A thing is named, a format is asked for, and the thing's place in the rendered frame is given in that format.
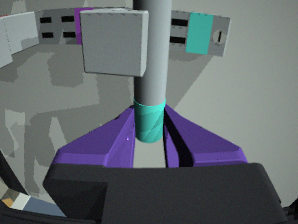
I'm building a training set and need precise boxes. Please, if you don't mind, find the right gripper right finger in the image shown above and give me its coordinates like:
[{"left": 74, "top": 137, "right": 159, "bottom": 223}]
[{"left": 163, "top": 104, "right": 248, "bottom": 167}]

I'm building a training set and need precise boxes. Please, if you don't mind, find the light grey panel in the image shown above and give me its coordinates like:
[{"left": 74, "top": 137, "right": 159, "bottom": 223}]
[{"left": 0, "top": 0, "right": 298, "bottom": 208}]

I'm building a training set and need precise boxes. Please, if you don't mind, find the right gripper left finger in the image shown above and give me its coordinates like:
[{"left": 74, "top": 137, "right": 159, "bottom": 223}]
[{"left": 50, "top": 105, "right": 136, "bottom": 168}]

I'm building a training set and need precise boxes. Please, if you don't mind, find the grey metal bar with teal end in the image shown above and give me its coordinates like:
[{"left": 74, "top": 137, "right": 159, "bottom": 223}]
[{"left": 133, "top": 0, "right": 172, "bottom": 143}]

